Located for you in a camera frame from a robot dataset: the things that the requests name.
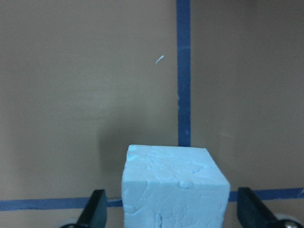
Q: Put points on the light blue foam block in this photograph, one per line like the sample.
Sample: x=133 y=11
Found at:
x=172 y=187

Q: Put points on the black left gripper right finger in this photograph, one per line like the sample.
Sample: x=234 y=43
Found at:
x=252 y=212

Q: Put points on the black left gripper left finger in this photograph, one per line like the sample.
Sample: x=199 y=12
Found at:
x=94 y=214

